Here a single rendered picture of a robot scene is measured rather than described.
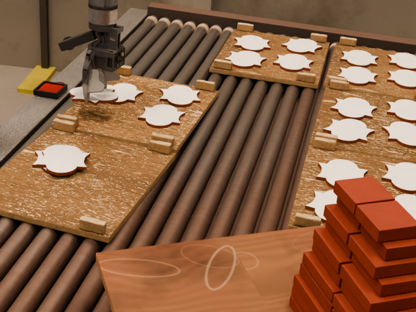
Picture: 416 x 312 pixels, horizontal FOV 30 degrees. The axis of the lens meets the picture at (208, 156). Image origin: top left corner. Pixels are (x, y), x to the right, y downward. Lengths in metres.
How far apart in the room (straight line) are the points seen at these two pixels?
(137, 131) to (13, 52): 2.91
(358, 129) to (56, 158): 0.83
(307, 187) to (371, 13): 2.73
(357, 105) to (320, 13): 2.21
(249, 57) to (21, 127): 0.84
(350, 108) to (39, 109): 0.89
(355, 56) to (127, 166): 1.10
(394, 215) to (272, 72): 1.43
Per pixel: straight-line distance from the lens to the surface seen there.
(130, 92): 2.27
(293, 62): 2.59
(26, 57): 4.90
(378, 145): 2.14
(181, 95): 2.27
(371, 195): 1.19
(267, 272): 1.40
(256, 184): 1.90
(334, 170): 1.95
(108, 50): 2.04
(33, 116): 2.19
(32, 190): 1.81
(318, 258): 1.26
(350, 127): 2.19
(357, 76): 2.55
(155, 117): 2.12
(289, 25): 2.94
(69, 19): 4.73
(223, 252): 1.44
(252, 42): 2.73
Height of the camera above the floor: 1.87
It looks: 28 degrees down
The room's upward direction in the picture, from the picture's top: 5 degrees clockwise
